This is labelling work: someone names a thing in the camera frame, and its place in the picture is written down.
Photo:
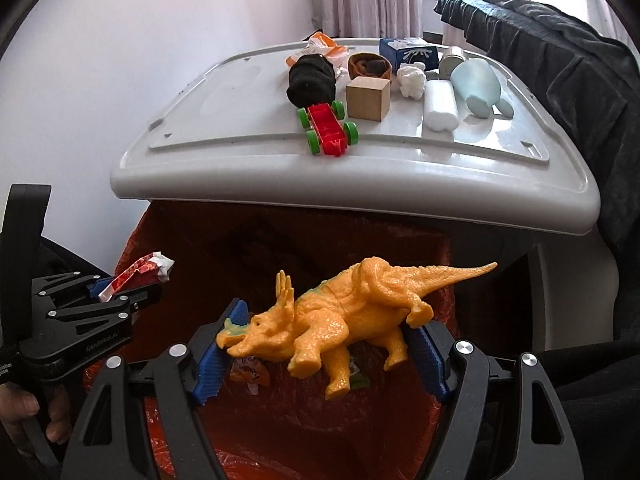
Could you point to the blue and white biscuit box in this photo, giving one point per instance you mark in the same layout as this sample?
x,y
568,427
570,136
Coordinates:
x,y
407,52

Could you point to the white plastic bin lid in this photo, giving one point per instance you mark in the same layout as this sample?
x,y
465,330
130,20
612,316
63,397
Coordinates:
x,y
225,110

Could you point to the light blue plastic bottle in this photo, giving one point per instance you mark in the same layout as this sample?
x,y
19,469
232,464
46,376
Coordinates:
x,y
475,82

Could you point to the orange toy dinosaur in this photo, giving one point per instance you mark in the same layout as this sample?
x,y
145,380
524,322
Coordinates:
x,y
350,310

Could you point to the wooden block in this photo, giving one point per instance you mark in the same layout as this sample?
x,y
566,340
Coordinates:
x,y
367,100

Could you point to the white crumpled tissue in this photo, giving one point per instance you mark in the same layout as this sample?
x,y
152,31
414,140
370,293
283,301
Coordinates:
x,y
411,80

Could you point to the grey and white jar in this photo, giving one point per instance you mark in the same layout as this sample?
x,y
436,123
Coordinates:
x,y
450,62

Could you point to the person's left hand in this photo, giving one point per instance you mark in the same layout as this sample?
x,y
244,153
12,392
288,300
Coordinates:
x,y
17,407

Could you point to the white foam roll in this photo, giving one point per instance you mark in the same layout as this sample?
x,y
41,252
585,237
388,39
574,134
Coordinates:
x,y
440,105

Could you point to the brown round bowl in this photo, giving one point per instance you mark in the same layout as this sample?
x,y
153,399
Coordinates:
x,y
370,65

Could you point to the orange plastic trash bag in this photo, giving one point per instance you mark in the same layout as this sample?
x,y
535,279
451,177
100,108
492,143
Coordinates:
x,y
280,435

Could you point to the orange printed wrapper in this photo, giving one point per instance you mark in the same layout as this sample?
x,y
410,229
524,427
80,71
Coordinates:
x,y
250,372

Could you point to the bed with dark blanket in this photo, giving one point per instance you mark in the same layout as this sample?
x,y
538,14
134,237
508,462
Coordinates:
x,y
550,60

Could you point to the orange and white snack wrapper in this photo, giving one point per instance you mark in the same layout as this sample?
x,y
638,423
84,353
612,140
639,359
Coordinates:
x,y
325,47

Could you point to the red and white wrapper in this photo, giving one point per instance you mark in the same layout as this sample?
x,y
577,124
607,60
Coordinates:
x,y
137,270

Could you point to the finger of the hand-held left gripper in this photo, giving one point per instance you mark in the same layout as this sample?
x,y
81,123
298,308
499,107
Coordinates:
x,y
95,288
90,325

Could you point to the red toy car green wheels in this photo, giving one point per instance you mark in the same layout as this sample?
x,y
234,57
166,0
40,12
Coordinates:
x,y
327,127

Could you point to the black rolled sock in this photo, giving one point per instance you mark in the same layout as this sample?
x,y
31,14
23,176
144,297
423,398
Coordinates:
x,y
311,80

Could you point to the white plastic bin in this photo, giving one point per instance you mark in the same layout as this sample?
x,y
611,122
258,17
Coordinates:
x,y
575,300

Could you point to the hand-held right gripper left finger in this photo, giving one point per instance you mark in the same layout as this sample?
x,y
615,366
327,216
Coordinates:
x,y
219,360

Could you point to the person's dark clothing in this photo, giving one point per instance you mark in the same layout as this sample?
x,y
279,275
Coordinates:
x,y
595,410

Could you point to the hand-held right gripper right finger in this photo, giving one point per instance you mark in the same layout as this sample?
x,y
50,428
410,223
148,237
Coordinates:
x,y
431,362

